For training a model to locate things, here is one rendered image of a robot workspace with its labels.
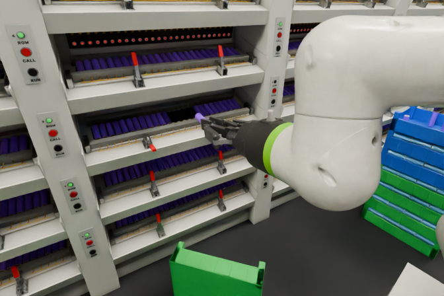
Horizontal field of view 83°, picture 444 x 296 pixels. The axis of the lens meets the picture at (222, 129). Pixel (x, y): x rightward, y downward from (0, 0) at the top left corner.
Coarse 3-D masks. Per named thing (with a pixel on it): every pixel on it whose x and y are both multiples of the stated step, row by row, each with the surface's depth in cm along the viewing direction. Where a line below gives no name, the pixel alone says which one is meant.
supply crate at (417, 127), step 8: (400, 112) 99; (408, 112) 111; (416, 112) 111; (424, 112) 109; (432, 112) 106; (392, 120) 101; (400, 120) 99; (408, 120) 111; (416, 120) 111; (424, 120) 109; (440, 120) 105; (392, 128) 102; (400, 128) 100; (408, 128) 98; (416, 128) 96; (424, 128) 94; (432, 128) 92; (440, 128) 104; (416, 136) 96; (424, 136) 94; (432, 136) 92; (440, 136) 91; (440, 144) 91
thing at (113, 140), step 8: (224, 112) 94; (232, 112) 94; (240, 112) 96; (248, 112) 98; (192, 120) 88; (152, 128) 82; (160, 128) 82; (168, 128) 83; (176, 128) 85; (112, 136) 76; (120, 136) 77; (128, 136) 77; (136, 136) 79; (96, 144) 74; (104, 144) 75; (112, 144) 76; (128, 144) 77
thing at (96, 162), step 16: (192, 96) 97; (240, 96) 105; (96, 112) 82; (256, 112) 97; (80, 128) 80; (80, 144) 69; (160, 144) 80; (176, 144) 82; (192, 144) 85; (208, 144) 90; (96, 160) 72; (112, 160) 73; (128, 160) 76; (144, 160) 79
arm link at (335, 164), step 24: (312, 120) 29; (336, 120) 27; (360, 120) 27; (288, 144) 34; (312, 144) 29; (336, 144) 27; (360, 144) 27; (288, 168) 33; (312, 168) 29; (336, 168) 28; (360, 168) 27; (312, 192) 30; (336, 192) 28; (360, 192) 28
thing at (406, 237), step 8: (368, 208) 121; (368, 216) 121; (376, 216) 118; (376, 224) 119; (384, 224) 116; (392, 224) 113; (392, 232) 114; (400, 232) 111; (408, 240) 109; (416, 240) 107; (416, 248) 108; (424, 248) 105; (432, 248) 103; (432, 256) 104
